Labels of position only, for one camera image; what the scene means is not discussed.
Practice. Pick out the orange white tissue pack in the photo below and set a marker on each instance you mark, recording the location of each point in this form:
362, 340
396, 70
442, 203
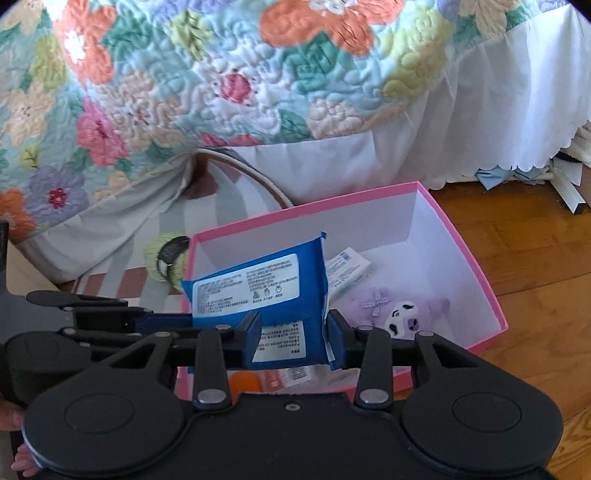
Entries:
256, 381

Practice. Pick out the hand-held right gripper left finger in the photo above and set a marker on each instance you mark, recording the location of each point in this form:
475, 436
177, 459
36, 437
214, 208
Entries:
249, 337

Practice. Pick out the white boards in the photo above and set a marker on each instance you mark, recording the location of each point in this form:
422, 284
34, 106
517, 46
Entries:
570, 184

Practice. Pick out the small white blue box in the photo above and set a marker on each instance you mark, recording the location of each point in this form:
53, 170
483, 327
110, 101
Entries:
348, 270

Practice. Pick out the purple plush toy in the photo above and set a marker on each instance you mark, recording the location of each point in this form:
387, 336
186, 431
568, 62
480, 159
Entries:
369, 309

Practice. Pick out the blue wet wipes packet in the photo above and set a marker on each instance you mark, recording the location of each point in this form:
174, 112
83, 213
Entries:
258, 281

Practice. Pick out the blue grey paper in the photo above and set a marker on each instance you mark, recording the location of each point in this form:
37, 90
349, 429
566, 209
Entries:
494, 177

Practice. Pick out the striped checked rug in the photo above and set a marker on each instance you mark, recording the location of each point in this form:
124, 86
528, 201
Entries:
221, 203

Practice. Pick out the white bed skirt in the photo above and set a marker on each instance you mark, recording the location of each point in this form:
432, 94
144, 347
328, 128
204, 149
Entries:
351, 161

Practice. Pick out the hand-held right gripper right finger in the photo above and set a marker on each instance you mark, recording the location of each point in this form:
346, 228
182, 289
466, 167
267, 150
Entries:
339, 341

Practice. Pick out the person's left hand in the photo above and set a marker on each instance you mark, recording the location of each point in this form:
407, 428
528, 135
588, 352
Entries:
9, 415

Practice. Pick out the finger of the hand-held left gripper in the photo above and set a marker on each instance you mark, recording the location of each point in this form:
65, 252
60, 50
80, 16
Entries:
161, 322
101, 339

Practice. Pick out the green yarn ball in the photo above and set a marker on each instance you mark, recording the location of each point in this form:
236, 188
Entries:
159, 258

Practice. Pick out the pink cardboard box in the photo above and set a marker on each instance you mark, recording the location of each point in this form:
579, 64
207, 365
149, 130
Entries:
461, 277

